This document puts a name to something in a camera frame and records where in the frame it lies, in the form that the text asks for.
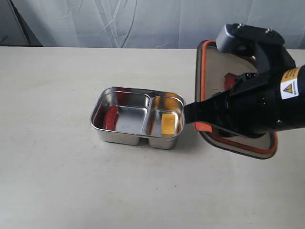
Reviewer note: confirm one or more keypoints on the grey backdrop curtain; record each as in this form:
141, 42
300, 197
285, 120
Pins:
142, 23

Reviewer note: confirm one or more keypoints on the dark transparent box lid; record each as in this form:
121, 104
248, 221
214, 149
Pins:
214, 72

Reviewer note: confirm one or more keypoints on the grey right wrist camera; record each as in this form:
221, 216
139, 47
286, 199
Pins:
240, 39

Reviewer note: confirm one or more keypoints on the red toy sausage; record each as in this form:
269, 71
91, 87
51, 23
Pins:
110, 118

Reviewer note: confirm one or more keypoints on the stainless steel lunch box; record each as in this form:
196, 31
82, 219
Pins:
140, 116

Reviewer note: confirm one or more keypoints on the yellow toy cheese wedge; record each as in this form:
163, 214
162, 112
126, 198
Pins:
168, 124

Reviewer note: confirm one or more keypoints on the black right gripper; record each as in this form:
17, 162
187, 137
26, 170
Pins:
271, 100

